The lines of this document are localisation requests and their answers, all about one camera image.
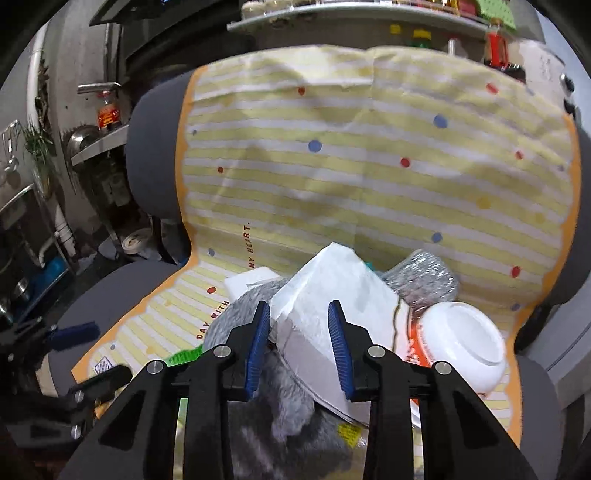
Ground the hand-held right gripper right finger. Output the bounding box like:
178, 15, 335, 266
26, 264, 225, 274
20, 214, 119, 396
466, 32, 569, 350
327, 299, 539, 480

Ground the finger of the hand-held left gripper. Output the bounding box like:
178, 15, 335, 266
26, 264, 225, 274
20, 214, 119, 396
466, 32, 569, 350
65, 364, 134, 439
0, 320, 100, 365

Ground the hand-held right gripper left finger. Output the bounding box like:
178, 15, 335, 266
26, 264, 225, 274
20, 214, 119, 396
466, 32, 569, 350
58, 300, 273, 480

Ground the white paper packaging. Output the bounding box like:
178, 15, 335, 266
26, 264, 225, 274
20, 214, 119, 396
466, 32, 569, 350
269, 242, 402, 425

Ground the green snack packet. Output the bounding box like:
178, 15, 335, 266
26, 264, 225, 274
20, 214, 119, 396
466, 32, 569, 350
166, 347, 206, 367

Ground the silver glitter cloth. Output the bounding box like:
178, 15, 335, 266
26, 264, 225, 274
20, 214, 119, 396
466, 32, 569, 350
381, 249, 459, 312

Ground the white bowl with orange label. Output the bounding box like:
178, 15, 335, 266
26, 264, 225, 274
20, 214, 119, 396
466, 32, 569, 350
397, 300, 508, 430

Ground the grey fluffy cloth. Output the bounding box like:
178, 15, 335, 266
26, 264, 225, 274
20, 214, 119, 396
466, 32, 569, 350
203, 279, 365, 480

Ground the white flat paper sheet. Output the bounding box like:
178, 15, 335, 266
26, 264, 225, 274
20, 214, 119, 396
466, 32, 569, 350
224, 267, 284, 301

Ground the yellow label wrapper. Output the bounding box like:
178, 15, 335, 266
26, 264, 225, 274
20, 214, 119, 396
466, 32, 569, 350
337, 422, 363, 448

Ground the white tape roll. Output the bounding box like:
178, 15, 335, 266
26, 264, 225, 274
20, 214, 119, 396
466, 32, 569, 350
121, 228, 153, 254

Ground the yellow striped dotted cloth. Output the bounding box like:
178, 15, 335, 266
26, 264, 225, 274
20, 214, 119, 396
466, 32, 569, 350
71, 44, 583, 480

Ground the green plant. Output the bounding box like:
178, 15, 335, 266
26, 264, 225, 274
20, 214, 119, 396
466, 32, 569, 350
22, 122, 58, 188

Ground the grey office chair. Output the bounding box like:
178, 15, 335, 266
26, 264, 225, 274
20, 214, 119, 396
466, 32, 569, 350
46, 69, 591, 480

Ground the red label bottle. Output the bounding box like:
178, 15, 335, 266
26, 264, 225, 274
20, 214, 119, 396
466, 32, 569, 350
97, 91, 121, 131

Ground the white drain pipe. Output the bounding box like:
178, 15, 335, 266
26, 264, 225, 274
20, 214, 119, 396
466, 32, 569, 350
27, 23, 77, 268

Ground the green perforated utensil holder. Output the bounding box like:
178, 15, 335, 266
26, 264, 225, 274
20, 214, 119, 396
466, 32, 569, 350
478, 0, 515, 28

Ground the metal wall shelf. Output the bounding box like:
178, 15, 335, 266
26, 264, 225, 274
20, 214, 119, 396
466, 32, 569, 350
69, 124, 132, 166

